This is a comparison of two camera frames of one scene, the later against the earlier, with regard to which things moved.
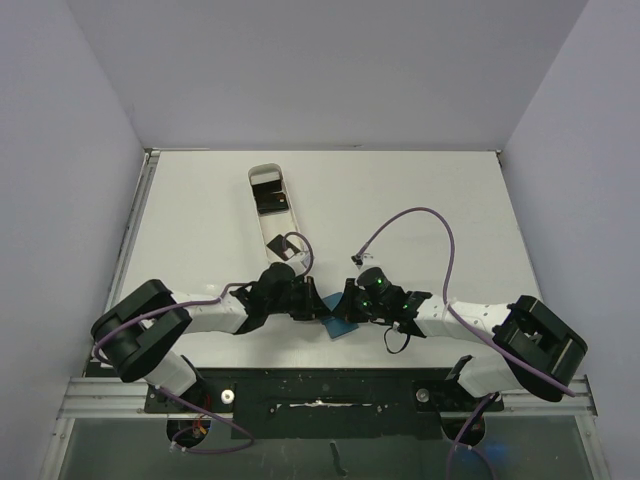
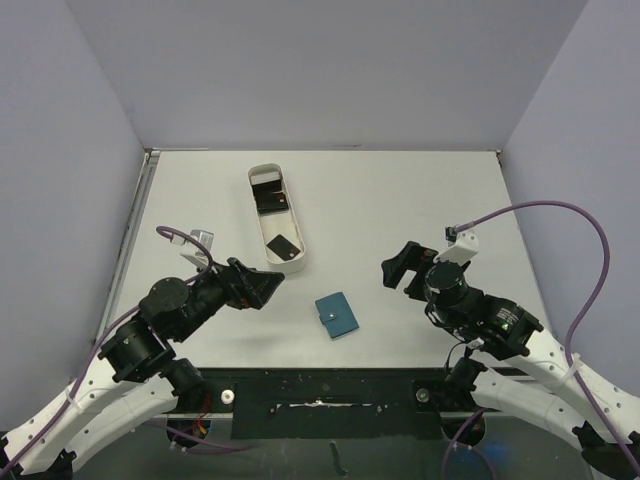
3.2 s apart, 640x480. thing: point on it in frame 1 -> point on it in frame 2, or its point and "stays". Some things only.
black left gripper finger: x=317 y=307 -> x=258 y=281
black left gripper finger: x=314 y=311 -> x=257 y=299
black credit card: x=269 y=198 stays
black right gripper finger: x=351 y=292 -> x=395 y=267
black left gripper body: x=295 y=297 -> x=235 y=289
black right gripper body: x=348 y=304 -> x=415 y=272
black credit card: x=276 y=246 stays
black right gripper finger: x=347 y=311 -> x=393 y=273
